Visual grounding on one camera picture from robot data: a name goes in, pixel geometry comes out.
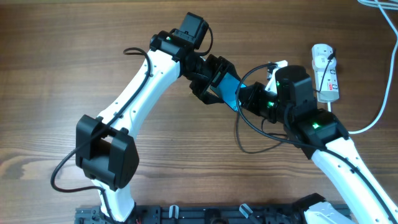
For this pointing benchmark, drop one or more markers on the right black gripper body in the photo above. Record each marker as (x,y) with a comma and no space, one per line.
(262,102)

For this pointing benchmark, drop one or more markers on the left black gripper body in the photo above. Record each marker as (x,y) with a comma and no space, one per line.
(209,73)

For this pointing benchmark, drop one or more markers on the turquoise screen smartphone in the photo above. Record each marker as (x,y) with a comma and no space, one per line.
(226,90)

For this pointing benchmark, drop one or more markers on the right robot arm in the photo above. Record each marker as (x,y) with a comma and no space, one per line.
(322,138)

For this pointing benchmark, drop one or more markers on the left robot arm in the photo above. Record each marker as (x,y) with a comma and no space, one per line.
(106,145)

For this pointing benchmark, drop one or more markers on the white charger adapter plug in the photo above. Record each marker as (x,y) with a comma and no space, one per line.
(321,63)

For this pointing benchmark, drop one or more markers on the white power strip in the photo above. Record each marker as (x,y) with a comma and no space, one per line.
(326,82)

